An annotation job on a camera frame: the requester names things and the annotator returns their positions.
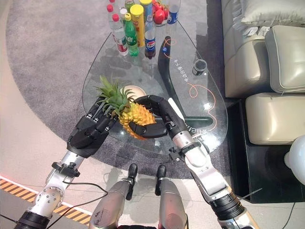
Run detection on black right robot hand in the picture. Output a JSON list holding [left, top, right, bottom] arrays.
[[128, 94, 192, 139]]

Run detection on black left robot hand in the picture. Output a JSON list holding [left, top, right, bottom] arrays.
[[66, 97, 120, 158]]

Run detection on yellow pineapple with green crown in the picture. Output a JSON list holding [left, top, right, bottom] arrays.
[[95, 75, 157, 139]]

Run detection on round white plate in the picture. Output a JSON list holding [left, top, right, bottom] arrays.
[[123, 85, 146, 99]]

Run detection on black curved table leg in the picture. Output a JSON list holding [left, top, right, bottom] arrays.
[[157, 37, 214, 127]]

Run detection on black round cup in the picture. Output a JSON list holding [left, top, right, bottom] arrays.
[[192, 59, 208, 76]]

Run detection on silver left robot leg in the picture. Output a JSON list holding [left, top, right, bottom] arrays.
[[88, 163, 139, 229]]

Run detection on silver robot leg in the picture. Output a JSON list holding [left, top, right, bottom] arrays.
[[154, 164, 189, 229], [88, 163, 139, 229]]

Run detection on cola bottle with blue label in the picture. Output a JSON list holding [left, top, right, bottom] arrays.
[[143, 15, 157, 60], [166, 0, 182, 26]]

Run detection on silver right robot leg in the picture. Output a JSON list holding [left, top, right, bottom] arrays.
[[154, 164, 189, 229]]

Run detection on beige leather sofa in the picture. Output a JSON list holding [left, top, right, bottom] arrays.
[[220, 0, 305, 98]]

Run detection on green soda bottle yellow cap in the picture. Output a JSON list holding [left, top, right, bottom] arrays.
[[123, 13, 140, 57]]

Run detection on grey rug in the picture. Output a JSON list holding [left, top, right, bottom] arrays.
[[5, 0, 230, 180]]

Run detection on beige leather ottoman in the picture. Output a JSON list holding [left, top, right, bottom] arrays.
[[244, 92, 305, 146]]

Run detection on red apple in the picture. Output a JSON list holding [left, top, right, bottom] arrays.
[[152, 9, 166, 25]]

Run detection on blue chips can yellow lid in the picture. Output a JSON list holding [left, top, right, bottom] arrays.
[[139, 0, 153, 23]]

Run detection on white paper tags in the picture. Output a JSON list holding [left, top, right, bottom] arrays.
[[243, 26, 271, 38]]

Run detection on white cap clear bottle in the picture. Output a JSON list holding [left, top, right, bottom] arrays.
[[119, 7, 129, 24]]

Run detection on beige leather seat cushion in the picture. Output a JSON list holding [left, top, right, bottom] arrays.
[[264, 25, 305, 94]]

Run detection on white round object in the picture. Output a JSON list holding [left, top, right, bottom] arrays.
[[283, 136, 305, 192]]

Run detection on beige throw pillow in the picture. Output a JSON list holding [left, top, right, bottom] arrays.
[[240, 0, 305, 28]]

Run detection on black cable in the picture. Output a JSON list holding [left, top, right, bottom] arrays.
[[51, 181, 109, 223]]

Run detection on white cable tie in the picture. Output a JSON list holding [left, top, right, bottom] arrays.
[[238, 187, 264, 202]]

